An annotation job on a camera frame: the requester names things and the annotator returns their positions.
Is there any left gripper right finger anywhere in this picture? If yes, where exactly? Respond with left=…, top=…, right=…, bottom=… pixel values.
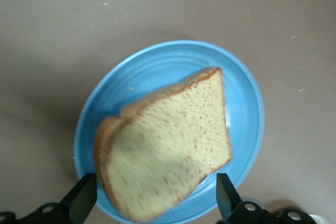
left=215, top=173, right=313, bottom=224

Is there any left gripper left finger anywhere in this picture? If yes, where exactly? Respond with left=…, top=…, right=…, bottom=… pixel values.
left=0, top=173, right=98, bottom=224

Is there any brown bread slice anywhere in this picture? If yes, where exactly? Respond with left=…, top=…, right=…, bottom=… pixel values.
left=93, top=67, right=233, bottom=222

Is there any blue round plate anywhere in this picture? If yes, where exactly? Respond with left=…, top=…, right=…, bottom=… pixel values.
left=74, top=40, right=264, bottom=224

